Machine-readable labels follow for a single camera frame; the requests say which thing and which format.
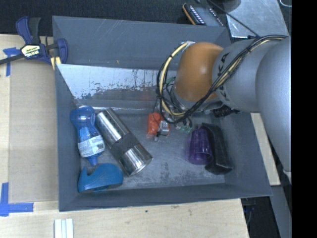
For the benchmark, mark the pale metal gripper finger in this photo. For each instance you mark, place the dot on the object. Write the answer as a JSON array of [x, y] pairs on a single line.
[[165, 125], [162, 133]]

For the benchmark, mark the orange lumpy object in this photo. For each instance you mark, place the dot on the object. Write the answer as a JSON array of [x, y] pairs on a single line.
[[153, 124]]

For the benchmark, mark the grey metal bin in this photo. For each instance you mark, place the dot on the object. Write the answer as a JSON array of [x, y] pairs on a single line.
[[171, 157]]

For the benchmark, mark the silver metal cylinder, black band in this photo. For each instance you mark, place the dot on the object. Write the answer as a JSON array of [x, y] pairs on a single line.
[[123, 142]]

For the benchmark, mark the purple clear plastic cup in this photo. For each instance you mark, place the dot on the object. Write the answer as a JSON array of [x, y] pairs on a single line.
[[200, 146]]

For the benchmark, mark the blue spray bottle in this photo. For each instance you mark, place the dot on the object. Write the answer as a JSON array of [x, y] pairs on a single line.
[[86, 133]]

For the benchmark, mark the pale wood flat board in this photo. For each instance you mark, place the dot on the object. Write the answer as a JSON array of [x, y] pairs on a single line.
[[32, 133]]

